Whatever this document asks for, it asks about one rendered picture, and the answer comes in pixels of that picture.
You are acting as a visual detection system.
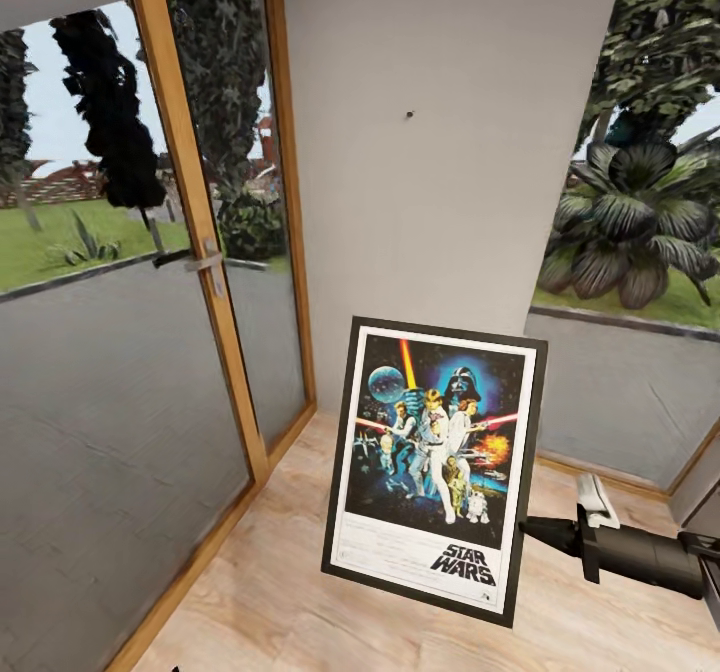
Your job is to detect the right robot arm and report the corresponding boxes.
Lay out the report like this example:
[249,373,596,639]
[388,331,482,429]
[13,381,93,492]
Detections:
[518,472,720,633]

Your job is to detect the poster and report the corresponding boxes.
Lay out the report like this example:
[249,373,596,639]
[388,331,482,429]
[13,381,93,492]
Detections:
[321,316,549,629]

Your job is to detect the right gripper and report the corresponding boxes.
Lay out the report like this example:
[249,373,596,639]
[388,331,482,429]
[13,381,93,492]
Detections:
[518,503,660,586]

